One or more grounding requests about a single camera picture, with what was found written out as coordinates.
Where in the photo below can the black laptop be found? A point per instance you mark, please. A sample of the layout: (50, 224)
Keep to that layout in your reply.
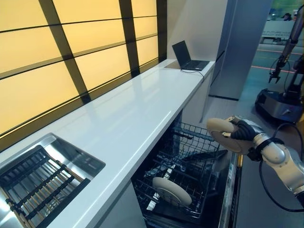
(183, 53)

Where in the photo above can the tall gray column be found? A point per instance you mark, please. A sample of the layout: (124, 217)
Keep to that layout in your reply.
(240, 47)

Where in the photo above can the white cabinet end panel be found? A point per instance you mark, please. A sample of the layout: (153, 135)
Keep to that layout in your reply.
(206, 95)

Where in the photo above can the white cabinet door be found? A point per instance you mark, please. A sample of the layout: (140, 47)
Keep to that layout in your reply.
(107, 209)

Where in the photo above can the black wheeled robot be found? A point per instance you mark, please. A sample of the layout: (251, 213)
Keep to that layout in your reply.
(275, 104)

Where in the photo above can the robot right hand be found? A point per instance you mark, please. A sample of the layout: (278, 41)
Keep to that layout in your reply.
(247, 131)

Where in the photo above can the black sink drying rack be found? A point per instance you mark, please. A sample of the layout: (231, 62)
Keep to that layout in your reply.
(35, 185)

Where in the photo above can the deep cream plate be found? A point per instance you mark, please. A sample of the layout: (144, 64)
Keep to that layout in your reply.
(173, 192)

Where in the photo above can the dark built-in dishwasher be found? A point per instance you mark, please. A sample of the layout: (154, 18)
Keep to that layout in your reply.
(228, 202)

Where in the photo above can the stainless steel sink basin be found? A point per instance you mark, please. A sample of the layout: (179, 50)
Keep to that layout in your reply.
(71, 154)

